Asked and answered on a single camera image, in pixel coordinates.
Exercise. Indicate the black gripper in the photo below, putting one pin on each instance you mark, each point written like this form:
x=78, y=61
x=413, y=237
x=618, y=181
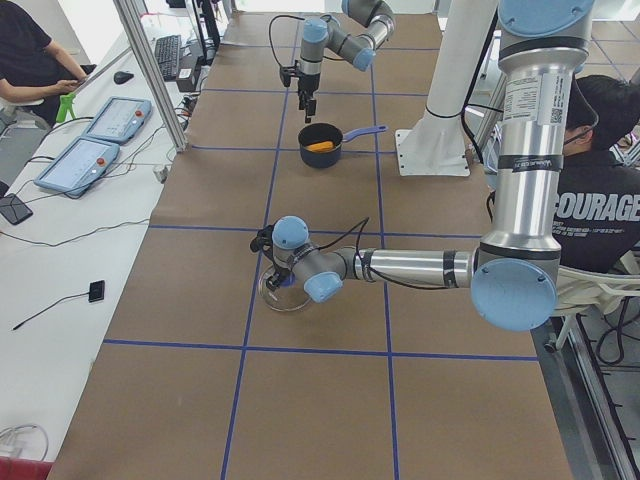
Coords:
x=306, y=83
x=274, y=281

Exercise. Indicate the glass lid blue knob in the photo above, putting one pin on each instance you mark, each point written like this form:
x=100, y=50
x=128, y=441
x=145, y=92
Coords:
x=288, y=297

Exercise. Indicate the yellow corn cob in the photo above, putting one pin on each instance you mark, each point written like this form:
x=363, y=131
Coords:
x=321, y=147

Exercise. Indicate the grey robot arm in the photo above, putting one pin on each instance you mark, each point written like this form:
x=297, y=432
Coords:
x=321, y=33
x=512, y=271

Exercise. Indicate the black keyboard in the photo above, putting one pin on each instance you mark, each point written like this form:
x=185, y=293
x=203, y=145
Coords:
x=167, y=52

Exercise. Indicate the small black sensor pad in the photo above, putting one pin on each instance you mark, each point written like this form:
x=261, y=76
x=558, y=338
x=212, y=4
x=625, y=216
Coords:
x=96, y=291

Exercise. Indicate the far blue teach pendant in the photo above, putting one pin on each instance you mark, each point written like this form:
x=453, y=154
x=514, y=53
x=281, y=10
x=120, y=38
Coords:
x=119, y=120

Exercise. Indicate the blue teach pendant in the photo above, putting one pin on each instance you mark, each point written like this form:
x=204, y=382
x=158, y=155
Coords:
x=119, y=120
x=78, y=166

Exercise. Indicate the black computer mouse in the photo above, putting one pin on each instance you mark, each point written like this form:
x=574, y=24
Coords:
x=121, y=77

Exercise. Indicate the near blue teach pendant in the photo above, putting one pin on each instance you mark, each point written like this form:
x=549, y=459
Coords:
x=78, y=166

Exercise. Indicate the green clamp stand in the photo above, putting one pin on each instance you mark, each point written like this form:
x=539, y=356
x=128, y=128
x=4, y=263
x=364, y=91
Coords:
x=66, y=108

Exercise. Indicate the black smartphone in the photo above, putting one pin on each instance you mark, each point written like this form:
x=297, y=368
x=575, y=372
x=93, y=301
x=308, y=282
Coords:
x=14, y=210

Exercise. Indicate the person in black shirt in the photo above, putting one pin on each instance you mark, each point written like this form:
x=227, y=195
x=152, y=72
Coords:
x=34, y=67

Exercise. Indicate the white plastic chair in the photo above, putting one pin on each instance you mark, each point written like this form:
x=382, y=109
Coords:
x=578, y=290

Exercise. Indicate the seated person courage jacket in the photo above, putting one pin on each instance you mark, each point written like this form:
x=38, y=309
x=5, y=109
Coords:
x=596, y=219

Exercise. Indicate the blue saucepan with handle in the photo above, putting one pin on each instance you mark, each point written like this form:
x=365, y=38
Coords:
x=318, y=132

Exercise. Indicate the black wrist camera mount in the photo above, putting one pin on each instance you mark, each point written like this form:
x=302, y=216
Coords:
x=288, y=73
x=263, y=240

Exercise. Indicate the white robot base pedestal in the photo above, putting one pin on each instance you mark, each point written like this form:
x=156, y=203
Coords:
x=435, y=145

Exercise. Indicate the aluminium frame post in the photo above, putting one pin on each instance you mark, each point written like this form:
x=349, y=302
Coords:
x=130, y=20

